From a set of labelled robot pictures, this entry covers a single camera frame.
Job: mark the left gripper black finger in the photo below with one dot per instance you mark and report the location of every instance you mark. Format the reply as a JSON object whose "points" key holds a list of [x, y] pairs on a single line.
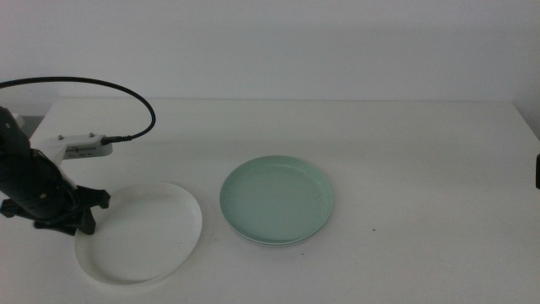
{"points": [[88, 221], [55, 227]]}

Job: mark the grey shallow bowl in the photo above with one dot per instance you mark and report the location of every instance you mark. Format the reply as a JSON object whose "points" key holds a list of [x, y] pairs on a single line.
{"points": [[274, 245]]}

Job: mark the white shallow bowl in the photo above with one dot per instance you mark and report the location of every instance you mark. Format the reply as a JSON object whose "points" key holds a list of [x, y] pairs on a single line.
{"points": [[143, 236]]}

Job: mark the left wrist camera silver box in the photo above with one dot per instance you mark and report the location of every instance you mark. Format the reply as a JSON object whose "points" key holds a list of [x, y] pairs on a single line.
{"points": [[84, 148]]}

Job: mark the pale green shallow bowl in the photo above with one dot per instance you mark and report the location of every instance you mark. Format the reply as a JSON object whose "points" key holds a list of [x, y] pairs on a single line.
{"points": [[276, 198]]}

